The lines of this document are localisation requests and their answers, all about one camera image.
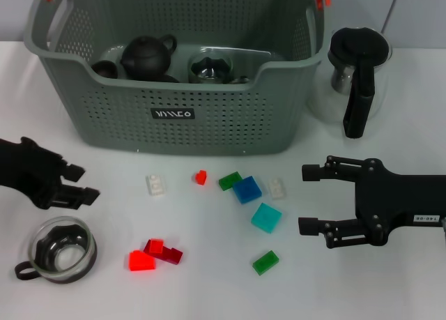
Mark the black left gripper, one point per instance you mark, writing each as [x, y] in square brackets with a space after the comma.
[28, 170]

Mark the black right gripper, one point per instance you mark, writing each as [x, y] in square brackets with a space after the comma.
[390, 201]

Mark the grey-green perforated storage bin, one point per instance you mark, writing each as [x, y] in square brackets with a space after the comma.
[223, 125]

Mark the small black clay teacup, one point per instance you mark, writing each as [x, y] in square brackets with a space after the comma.
[104, 69]

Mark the white toy brick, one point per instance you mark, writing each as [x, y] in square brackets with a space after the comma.
[155, 184]
[277, 188]

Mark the cyan toy brick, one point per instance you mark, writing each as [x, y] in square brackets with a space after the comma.
[266, 218]

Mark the blue toy brick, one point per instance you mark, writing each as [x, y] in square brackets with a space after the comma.
[247, 190]

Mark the green toy brick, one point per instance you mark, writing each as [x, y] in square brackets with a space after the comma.
[228, 182]
[265, 262]

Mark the bright red sloped brick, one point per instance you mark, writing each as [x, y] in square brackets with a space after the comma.
[141, 262]

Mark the dark red toy brick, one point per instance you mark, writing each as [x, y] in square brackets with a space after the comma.
[170, 257]

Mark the black clay teapot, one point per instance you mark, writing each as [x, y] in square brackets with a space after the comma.
[146, 58]

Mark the glass pitcher black lid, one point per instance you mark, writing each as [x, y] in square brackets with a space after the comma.
[359, 44]

